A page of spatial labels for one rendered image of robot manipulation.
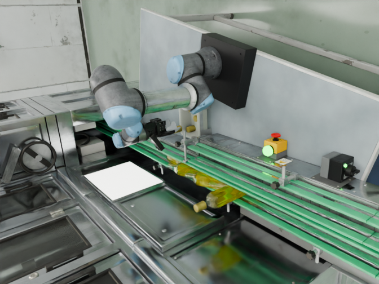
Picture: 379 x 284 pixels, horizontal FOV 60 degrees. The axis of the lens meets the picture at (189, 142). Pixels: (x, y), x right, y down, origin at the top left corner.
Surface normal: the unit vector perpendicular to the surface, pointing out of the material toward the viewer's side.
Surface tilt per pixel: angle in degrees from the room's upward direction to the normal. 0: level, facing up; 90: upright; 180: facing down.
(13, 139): 90
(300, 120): 0
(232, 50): 2
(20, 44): 90
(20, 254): 90
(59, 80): 89
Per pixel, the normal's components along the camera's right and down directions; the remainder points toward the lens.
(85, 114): 0.61, 0.24
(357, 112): -0.79, 0.25
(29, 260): -0.05, -0.94
